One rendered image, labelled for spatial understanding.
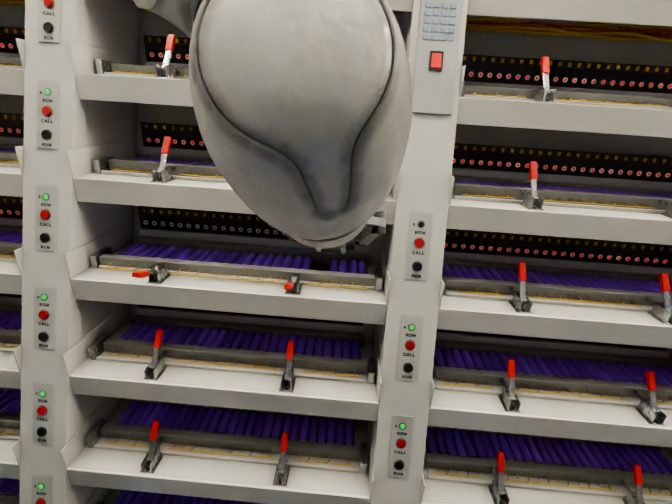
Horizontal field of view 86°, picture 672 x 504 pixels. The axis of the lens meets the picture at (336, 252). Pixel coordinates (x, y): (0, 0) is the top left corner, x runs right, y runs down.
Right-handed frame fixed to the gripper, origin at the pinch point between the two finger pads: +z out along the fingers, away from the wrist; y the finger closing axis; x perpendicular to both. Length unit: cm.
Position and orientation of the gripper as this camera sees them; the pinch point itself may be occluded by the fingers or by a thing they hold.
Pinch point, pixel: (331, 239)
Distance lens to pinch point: 53.2
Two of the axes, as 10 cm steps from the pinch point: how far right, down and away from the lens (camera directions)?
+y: -10.0, -0.8, 0.3
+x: -0.8, 9.9, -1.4
